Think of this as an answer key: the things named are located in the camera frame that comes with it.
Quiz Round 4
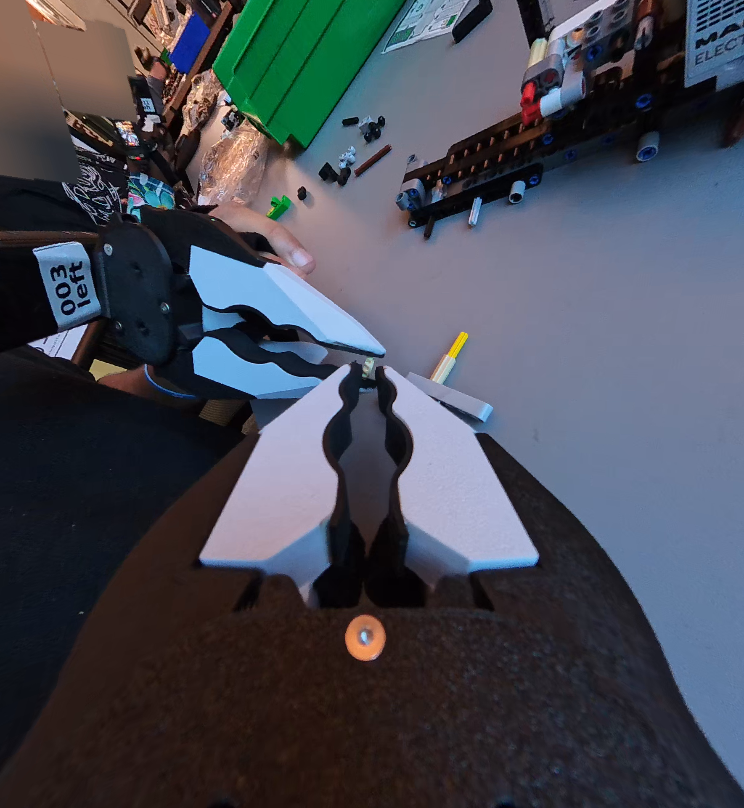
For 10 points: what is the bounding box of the thin blue wristband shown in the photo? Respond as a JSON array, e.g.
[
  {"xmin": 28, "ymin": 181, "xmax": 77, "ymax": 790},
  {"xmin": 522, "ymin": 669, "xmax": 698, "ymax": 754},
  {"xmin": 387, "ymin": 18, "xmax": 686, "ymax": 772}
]
[{"xmin": 143, "ymin": 365, "xmax": 199, "ymax": 400}]

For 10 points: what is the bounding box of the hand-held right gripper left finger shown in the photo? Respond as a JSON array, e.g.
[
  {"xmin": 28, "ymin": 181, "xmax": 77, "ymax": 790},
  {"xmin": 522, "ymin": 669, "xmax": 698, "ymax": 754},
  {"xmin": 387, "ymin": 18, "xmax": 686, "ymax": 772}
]
[{"xmin": 199, "ymin": 363, "xmax": 369, "ymax": 610}]

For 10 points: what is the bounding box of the brown lego axle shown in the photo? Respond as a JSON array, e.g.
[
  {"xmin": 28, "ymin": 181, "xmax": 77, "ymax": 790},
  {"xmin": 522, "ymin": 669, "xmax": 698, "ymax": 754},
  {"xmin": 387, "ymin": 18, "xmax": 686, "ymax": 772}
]
[{"xmin": 353, "ymin": 144, "xmax": 393, "ymax": 177}]

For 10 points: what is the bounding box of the small lego gear assembly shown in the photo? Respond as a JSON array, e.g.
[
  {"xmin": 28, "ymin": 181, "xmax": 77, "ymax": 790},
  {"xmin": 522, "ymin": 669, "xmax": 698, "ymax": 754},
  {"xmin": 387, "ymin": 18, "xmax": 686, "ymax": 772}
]
[{"xmin": 403, "ymin": 331, "xmax": 494, "ymax": 423}]

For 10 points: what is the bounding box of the white green paper leaflet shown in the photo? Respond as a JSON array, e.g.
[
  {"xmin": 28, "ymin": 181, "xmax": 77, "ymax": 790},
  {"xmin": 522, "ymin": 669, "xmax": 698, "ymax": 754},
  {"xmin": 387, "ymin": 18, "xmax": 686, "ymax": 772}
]
[{"xmin": 382, "ymin": 0, "xmax": 474, "ymax": 53}]

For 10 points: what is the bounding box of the large lego technic vehicle model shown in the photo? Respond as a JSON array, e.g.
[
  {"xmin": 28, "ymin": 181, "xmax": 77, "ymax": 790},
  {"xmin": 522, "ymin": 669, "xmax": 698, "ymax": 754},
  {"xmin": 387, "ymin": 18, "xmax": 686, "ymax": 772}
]
[{"xmin": 396, "ymin": 0, "xmax": 744, "ymax": 239}]

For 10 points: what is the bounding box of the black flat device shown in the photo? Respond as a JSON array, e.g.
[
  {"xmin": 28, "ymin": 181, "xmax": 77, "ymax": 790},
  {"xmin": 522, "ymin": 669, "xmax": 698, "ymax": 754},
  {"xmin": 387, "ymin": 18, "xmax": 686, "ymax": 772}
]
[{"xmin": 452, "ymin": 0, "xmax": 494, "ymax": 44}]

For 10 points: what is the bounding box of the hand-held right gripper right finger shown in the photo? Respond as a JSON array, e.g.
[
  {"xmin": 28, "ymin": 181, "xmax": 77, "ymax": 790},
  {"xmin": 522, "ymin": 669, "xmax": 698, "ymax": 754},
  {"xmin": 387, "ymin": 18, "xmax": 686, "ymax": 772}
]
[{"xmin": 367, "ymin": 365, "xmax": 540, "ymax": 610}]

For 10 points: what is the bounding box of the person's left forearm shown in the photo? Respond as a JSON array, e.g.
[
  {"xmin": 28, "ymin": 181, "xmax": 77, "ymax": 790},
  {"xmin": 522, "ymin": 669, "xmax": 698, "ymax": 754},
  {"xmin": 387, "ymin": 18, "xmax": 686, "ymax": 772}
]
[{"xmin": 97, "ymin": 367, "xmax": 204, "ymax": 405}]

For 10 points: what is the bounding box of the black white-printed cloth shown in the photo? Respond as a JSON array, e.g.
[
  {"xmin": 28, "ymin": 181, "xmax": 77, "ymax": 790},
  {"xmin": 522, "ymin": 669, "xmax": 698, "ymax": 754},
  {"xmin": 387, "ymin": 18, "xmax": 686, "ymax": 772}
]
[{"xmin": 63, "ymin": 112, "xmax": 134, "ymax": 223}]

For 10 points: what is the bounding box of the person's left hand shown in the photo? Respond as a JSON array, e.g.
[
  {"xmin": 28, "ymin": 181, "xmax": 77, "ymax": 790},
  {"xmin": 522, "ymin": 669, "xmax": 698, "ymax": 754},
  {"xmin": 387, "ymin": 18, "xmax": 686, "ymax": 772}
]
[{"xmin": 217, "ymin": 204, "xmax": 316, "ymax": 276}]

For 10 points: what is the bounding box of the green plastic box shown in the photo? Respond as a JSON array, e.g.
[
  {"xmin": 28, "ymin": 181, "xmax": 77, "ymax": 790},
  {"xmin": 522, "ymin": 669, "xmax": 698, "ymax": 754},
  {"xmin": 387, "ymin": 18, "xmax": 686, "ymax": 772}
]
[{"xmin": 212, "ymin": 0, "xmax": 408, "ymax": 150}]

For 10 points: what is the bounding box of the blue box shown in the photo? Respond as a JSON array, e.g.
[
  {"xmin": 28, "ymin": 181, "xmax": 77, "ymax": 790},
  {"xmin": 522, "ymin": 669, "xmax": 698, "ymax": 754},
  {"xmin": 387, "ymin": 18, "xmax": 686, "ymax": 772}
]
[{"xmin": 168, "ymin": 13, "xmax": 212, "ymax": 65}]

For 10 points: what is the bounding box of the colourful patterned object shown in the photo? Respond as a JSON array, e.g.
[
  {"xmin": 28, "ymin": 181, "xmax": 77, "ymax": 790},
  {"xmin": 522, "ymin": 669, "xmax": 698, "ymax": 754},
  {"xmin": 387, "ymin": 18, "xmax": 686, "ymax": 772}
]
[{"xmin": 126, "ymin": 175, "xmax": 178, "ymax": 221}]

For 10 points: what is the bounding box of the white paper sheet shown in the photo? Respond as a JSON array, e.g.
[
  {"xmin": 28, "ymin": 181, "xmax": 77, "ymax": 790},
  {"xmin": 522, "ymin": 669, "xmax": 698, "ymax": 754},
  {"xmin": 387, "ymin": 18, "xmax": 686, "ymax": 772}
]
[{"xmin": 28, "ymin": 324, "xmax": 90, "ymax": 362}]

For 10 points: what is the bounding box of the clear plastic bag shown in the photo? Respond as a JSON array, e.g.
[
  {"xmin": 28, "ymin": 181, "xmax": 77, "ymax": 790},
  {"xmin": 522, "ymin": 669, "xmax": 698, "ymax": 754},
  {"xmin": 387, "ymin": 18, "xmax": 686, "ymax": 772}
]
[
  {"xmin": 197, "ymin": 123, "xmax": 269, "ymax": 204},
  {"xmin": 181, "ymin": 69, "xmax": 234, "ymax": 136}
]

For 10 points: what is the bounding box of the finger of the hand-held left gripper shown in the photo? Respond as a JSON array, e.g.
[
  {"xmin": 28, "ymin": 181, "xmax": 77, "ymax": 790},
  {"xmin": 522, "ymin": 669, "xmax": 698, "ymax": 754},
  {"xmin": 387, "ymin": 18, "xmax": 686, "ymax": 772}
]
[
  {"xmin": 192, "ymin": 323, "xmax": 342, "ymax": 400},
  {"xmin": 189, "ymin": 245, "xmax": 387, "ymax": 359}
]

